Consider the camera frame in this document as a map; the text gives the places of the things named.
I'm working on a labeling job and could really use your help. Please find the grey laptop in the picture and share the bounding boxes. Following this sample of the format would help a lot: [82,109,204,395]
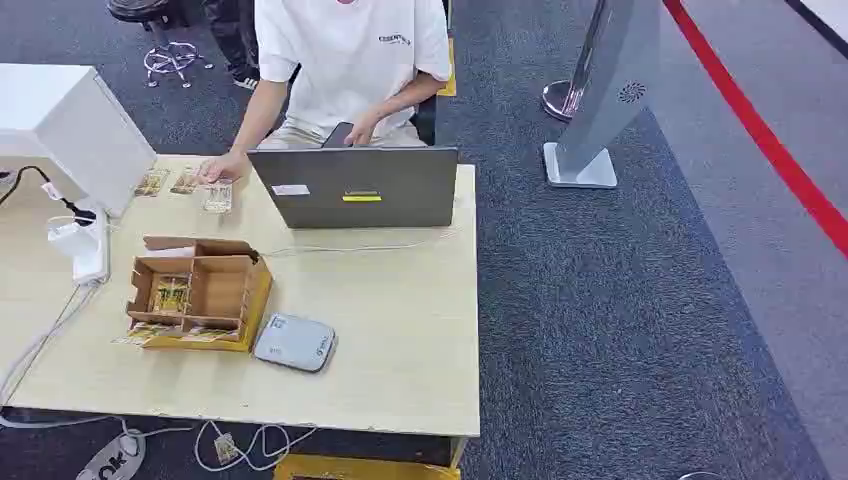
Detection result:
[247,146,460,231]

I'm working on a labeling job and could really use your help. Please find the black chair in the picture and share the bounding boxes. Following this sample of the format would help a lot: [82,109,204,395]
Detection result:
[408,92,439,148]

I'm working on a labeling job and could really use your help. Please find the person's left hand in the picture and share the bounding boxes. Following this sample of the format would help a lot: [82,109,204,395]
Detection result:
[343,111,384,148]

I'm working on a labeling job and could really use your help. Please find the person's hand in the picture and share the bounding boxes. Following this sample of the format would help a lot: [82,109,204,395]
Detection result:
[343,111,384,148]
[196,150,252,185]

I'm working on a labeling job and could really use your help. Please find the dark smartphone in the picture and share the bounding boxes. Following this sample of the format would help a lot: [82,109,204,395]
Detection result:
[321,121,356,149]

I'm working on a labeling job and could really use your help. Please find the grey card reader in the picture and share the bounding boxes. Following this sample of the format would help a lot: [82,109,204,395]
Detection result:
[252,313,338,374]

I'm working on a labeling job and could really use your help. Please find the yellow floor sign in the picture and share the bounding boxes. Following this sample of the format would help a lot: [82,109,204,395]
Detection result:
[436,36,458,99]

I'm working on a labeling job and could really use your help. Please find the person in white shirt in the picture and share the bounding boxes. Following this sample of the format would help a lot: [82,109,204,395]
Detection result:
[253,0,452,150]

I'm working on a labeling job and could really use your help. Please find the wooden card box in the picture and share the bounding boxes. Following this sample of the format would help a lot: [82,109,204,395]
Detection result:
[125,235,274,353]

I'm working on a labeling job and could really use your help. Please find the person's right hand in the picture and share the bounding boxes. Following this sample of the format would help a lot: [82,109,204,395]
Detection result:
[196,150,252,185]

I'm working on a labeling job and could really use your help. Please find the yellow crate under desk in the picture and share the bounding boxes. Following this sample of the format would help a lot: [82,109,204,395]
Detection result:
[272,453,462,480]

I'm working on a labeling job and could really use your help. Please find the grey kiosk stand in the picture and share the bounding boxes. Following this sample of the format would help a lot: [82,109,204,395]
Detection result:
[542,0,664,191]

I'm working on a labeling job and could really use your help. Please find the card stack in box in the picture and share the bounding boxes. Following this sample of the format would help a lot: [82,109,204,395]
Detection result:
[150,275,193,315]

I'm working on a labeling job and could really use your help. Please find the standing person's legs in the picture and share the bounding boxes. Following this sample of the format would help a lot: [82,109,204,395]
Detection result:
[201,0,261,92]

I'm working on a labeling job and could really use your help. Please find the printed card under box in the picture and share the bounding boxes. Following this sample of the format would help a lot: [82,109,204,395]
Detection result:
[111,322,234,347]

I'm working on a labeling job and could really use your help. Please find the black stool with chrome base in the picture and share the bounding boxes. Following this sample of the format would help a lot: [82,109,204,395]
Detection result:
[105,0,215,89]

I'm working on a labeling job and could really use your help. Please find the white power strip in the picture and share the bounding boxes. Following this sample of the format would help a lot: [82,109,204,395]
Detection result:
[70,204,111,287]

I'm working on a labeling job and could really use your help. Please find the white plug adapter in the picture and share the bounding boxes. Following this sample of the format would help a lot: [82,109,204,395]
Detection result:
[46,216,98,260]

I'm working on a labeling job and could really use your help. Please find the white box cabinet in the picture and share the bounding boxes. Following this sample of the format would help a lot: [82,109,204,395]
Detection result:
[0,63,159,219]

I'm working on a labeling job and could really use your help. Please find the grey printed floor device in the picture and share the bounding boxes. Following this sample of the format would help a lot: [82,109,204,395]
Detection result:
[74,429,148,480]

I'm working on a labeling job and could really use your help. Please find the chrome stanchion post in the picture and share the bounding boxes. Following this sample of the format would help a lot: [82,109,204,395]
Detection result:
[541,0,609,123]

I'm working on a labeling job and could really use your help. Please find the white looped cable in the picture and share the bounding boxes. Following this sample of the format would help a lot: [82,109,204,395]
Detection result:
[193,419,319,474]

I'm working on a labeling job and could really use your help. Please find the cable tag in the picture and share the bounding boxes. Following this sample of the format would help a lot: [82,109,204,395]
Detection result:
[213,433,240,466]

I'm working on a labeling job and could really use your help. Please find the black cable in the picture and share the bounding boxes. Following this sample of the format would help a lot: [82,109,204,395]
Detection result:
[0,165,98,227]

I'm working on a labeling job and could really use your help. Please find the white power strip cable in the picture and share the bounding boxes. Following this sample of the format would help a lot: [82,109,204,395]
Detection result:
[0,281,102,407]

